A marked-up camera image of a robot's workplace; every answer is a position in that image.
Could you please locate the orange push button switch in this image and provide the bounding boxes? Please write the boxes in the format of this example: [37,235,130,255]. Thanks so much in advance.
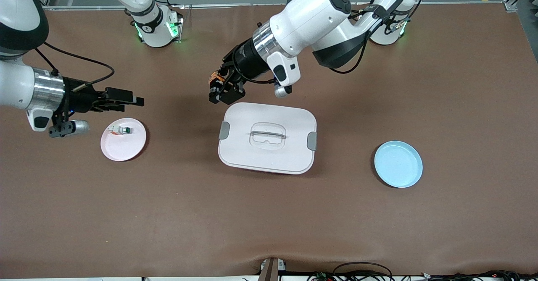
[209,70,223,93]

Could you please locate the pink round plate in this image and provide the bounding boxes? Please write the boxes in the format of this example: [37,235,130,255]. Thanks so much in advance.
[100,118,147,162]

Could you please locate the white lidded storage box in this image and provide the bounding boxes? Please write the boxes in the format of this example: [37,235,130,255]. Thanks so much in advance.
[218,102,318,175]

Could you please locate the brown table mat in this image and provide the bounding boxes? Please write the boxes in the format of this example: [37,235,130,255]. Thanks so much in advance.
[0,3,538,278]

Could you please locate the light blue round plate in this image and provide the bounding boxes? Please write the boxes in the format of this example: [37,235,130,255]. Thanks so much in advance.
[374,140,423,188]

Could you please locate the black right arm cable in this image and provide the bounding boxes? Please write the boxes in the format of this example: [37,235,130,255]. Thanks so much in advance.
[36,42,115,92]

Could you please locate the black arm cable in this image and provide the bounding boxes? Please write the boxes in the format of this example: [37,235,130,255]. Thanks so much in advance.
[36,42,115,92]
[329,0,438,75]

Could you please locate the clear lid handle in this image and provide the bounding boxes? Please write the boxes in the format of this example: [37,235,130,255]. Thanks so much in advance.
[249,123,287,150]

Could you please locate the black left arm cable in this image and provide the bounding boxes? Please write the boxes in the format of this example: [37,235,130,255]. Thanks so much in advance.
[329,0,438,75]

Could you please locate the metal post with clamp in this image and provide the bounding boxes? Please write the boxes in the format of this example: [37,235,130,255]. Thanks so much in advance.
[258,257,287,281]

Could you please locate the black looped cable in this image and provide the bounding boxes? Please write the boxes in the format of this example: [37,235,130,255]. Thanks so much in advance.
[332,262,394,281]

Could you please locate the black cable bundle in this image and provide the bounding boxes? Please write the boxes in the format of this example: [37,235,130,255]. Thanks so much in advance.
[307,270,538,281]

